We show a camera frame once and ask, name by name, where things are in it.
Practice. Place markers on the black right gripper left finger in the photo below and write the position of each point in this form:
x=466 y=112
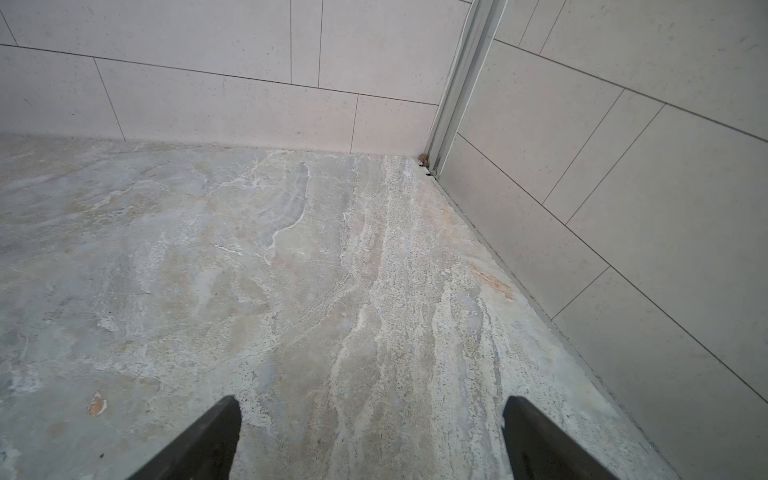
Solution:
x=205 y=450

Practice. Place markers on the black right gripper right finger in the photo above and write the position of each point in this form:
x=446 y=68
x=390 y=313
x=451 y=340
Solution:
x=540 y=450

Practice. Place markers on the aluminium right corner post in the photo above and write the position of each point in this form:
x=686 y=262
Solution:
x=477 y=35

